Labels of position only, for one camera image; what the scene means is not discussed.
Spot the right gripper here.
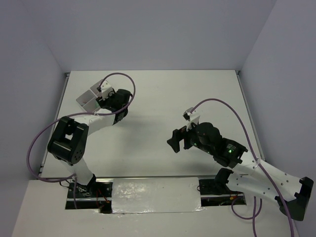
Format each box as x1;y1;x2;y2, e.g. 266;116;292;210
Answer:
166;118;213;155

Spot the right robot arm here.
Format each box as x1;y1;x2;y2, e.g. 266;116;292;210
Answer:
167;122;314;221

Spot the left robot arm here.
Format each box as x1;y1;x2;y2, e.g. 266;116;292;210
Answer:
47;89;132;197

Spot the white organizer right box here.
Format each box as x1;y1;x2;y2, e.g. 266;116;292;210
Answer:
90;79;102;97

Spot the white organizer box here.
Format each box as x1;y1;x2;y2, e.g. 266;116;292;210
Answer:
90;79;102;97
76;89;100;113

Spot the white organizer left box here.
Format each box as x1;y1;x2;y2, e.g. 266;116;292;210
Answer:
76;89;100;113

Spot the silver foil panel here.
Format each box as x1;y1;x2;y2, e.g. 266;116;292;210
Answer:
112;177;203;214

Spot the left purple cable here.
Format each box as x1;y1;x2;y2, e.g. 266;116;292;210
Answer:
27;72;136;183

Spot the purple cable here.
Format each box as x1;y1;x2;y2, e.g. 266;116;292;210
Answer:
27;72;136;183
192;98;296;237

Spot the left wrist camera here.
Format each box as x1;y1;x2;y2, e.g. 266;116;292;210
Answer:
97;79;115;100

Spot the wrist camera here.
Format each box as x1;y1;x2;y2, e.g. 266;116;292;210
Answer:
183;107;200;131
97;79;115;100

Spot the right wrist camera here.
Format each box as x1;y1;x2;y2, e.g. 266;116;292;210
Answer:
183;107;200;131

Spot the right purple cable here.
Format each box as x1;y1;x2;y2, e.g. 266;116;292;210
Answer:
192;98;296;237

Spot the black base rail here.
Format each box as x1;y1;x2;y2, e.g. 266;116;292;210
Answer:
65;176;246;214

